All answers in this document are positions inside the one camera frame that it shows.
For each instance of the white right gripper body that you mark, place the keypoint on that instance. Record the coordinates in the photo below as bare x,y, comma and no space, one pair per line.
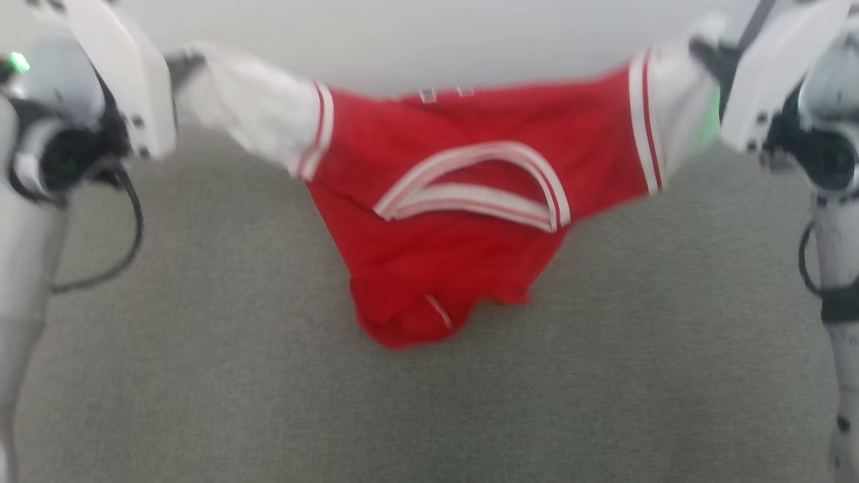
772,74

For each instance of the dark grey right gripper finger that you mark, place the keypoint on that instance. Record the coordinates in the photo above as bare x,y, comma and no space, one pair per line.
715,60

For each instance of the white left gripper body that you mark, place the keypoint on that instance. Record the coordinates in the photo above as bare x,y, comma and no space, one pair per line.
127,80

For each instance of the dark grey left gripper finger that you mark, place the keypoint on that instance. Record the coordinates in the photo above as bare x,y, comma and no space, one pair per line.
186,67

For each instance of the red and white jersey shirt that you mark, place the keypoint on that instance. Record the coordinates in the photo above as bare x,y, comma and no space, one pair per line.
436,268

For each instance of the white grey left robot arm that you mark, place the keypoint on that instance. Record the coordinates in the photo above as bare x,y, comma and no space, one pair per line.
27,255

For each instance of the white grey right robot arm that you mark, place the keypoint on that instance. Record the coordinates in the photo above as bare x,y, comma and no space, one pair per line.
835,221

